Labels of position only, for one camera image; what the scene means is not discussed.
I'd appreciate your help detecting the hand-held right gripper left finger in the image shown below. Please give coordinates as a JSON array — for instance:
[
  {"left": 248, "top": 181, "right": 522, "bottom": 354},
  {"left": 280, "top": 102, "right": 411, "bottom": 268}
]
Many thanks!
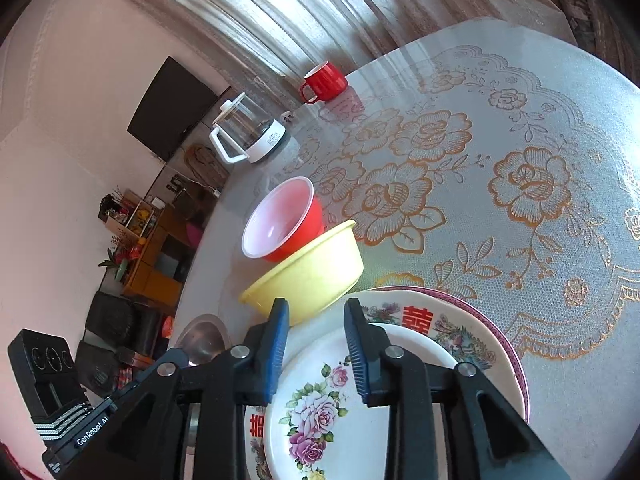
[{"left": 62, "top": 297, "right": 291, "bottom": 480}]

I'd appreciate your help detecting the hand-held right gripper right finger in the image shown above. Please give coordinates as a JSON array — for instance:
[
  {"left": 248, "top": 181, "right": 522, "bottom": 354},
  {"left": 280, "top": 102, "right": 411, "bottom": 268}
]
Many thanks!
[{"left": 344, "top": 297, "right": 571, "bottom": 480}]

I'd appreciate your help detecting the yellow plastic bowl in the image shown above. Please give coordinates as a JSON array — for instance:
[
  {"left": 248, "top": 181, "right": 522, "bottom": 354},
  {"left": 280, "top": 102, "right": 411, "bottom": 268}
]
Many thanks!
[{"left": 238, "top": 220, "right": 364, "bottom": 328}]

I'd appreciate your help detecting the white rose print plate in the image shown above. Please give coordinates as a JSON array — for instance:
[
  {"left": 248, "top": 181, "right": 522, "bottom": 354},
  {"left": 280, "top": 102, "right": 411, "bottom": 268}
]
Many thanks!
[{"left": 264, "top": 322, "right": 458, "bottom": 480}]

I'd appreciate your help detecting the white dragon print plate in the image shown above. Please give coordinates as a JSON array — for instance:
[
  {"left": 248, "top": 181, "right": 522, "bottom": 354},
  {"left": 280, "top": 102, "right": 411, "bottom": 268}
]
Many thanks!
[{"left": 244, "top": 296, "right": 516, "bottom": 480}]

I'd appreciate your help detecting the pink rimmed floral plate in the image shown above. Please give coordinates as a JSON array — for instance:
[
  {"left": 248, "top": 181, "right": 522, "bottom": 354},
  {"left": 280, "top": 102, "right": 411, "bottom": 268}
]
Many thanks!
[{"left": 367, "top": 285, "right": 530, "bottom": 426}]

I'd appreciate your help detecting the steel bowl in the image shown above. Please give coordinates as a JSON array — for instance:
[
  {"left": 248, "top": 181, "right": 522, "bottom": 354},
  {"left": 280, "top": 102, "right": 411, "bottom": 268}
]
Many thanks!
[{"left": 179, "top": 314, "right": 228, "bottom": 366}]

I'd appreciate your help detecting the potted green plant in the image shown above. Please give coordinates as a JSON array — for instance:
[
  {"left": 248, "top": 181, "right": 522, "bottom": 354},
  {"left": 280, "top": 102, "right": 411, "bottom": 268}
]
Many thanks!
[{"left": 98, "top": 247, "right": 131, "bottom": 282}]

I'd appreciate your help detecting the red plastic bowl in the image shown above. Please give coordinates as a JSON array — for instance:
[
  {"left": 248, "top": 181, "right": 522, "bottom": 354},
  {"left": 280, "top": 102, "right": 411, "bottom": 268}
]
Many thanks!
[{"left": 242, "top": 176, "right": 326, "bottom": 263}]

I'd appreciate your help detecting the wooden cabinet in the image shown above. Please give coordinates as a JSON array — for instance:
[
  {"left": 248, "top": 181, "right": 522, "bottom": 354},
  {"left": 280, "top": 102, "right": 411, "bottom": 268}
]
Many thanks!
[{"left": 120, "top": 205, "right": 206, "bottom": 306}]

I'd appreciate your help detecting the dark speaker box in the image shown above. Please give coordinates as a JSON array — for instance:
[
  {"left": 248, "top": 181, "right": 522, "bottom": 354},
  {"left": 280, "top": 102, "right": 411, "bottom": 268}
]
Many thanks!
[{"left": 172, "top": 187, "right": 203, "bottom": 221}]

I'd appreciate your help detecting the wooden shrine box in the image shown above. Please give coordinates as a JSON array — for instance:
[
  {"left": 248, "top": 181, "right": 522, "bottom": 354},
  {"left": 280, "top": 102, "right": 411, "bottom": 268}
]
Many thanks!
[{"left": 102, "top": 189, "right": 163, "bottom": 241}]

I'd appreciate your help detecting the wooden folding chair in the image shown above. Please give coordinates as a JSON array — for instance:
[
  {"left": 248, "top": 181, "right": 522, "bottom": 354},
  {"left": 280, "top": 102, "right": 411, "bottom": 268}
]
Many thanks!
[{"left": 182, "top": 144, "right": 228, "bottom": 188}]

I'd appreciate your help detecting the lace flower print tablecloth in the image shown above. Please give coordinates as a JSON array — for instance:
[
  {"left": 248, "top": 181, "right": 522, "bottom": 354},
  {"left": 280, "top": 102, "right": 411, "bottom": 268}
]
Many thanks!
[{"left": 180, "top": 16, "right": 640, "bottom": 480}]

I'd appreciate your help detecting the white glass electric kettle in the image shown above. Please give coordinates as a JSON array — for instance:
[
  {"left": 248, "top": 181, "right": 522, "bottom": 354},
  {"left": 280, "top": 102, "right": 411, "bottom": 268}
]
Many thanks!
[{"left": 209, "top": 92, "right": 287, "bottom": 164}]

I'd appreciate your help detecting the red mug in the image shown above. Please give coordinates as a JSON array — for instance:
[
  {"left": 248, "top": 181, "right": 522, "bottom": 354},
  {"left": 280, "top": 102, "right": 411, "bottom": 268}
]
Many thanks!
[{"left": 299, "top": 61, "right": 347, "bottom": 105}]

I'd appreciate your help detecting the grey sheer curtain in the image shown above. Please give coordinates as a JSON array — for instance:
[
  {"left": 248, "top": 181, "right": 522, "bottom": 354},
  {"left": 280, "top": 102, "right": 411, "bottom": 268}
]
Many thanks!
[{"left": 97, "top": 0, "right": 640, "bottom": 111}]

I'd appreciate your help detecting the black wall television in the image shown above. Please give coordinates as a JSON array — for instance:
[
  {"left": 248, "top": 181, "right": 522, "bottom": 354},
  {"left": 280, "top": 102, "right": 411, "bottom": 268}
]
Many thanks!
[{"left": 126, "top": 56, "right": 219, "bottom": 162}]

